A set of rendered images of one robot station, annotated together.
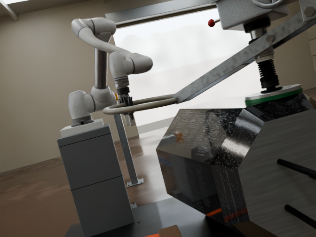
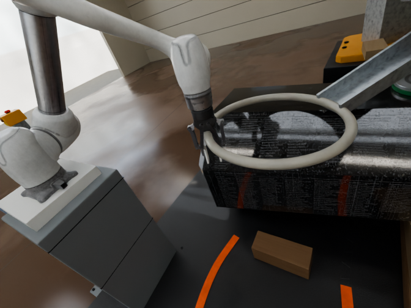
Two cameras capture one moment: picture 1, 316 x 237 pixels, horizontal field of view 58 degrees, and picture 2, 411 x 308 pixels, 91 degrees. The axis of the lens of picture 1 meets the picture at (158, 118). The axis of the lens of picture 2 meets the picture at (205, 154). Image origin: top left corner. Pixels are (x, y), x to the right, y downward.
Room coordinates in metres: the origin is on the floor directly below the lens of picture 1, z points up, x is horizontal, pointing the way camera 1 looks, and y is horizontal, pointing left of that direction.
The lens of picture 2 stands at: (1.28, 0.62, 1.29)
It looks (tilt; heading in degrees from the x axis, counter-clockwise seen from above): 35 degrees down; 318
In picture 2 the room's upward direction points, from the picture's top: 20 degrees counter-clockwise
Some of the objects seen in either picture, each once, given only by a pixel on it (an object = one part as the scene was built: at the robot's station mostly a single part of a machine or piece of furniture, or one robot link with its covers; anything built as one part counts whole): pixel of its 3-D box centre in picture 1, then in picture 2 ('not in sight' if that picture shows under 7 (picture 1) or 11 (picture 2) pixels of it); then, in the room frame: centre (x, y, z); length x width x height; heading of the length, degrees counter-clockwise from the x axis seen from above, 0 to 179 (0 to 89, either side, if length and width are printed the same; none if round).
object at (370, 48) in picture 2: not in sight; (373, 49); (1.35, -0.96, 0.81); 0.20 x 0.10 x 0.05; 101
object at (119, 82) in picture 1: (122, 82); (199, 98); (1.73, 0.16, 1.05); 0.09 x 0.09 x 0.06
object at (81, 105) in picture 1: (79, 104); (25, 154); (2.35, 0.59, 1.02); 0.18 x 0.16 x 0.22; 123
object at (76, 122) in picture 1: (82, 121); (49, 180); (2.33, 0.60, 0.88); 0.22 x 0.18 x 0.06; 12
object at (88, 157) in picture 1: (97, 177); (107, 238); (2.35, 0.60, 0.40); 0.50 x 0.50 x 0.80; 9
